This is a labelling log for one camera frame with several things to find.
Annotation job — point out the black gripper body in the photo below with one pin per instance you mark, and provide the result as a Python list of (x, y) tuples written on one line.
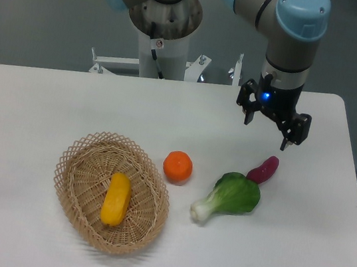
[(276, 103)]

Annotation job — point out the purple sweet potato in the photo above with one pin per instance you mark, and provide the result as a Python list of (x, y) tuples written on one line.
[(265, 171)]

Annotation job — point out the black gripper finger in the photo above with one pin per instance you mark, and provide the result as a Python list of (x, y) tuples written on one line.
[(295, 129), (249, 107)]

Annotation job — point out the green bok choy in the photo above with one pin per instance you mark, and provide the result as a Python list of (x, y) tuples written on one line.
[(233, 193)]

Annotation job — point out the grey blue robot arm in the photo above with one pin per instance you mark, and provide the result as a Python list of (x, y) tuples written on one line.
[(293, 28)]

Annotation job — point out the orange tangerine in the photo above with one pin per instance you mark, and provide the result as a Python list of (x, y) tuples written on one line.
[(178, 167)]

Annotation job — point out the yellow mango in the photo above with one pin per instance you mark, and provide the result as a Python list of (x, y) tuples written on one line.
[(116, 200)]

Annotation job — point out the woven wicker basket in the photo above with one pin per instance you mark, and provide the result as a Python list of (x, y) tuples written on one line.
[(82, 178)]

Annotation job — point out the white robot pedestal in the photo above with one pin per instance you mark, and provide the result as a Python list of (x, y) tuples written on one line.
[(164, 33)]

